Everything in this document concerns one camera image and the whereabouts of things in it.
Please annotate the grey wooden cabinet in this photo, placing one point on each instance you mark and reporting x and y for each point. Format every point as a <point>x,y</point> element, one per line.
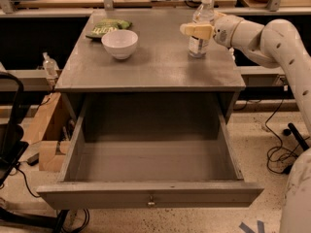
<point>161,61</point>

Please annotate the white pump dispenser bottle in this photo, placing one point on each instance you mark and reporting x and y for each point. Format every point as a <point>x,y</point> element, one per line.
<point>231,51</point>

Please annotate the open cardboard box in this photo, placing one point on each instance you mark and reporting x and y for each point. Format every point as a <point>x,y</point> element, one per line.
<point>46,130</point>

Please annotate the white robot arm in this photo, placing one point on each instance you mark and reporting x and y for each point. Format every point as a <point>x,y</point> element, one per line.
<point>274,45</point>

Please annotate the small metal drawer knob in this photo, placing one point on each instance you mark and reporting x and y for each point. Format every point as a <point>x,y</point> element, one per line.
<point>151,202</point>

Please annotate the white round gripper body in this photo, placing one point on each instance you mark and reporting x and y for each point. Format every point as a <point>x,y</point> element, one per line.
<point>225,30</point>

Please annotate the black office chair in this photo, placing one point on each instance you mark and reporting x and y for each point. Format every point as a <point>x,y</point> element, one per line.
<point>12,148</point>

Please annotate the green chip bag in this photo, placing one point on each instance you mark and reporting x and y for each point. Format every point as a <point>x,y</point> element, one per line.
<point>107,25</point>

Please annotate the clear plastic water bottle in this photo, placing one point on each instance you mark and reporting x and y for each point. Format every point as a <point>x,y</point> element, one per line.
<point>203,14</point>

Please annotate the white ceramic bowl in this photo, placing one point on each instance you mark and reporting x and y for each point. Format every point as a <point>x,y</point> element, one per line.
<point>120,43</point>

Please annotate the clear sanitizer pump bottle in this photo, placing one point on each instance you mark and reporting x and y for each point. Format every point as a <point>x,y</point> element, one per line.
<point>50,66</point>

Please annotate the open grey top drawer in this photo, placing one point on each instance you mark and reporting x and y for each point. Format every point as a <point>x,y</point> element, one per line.
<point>128,146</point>

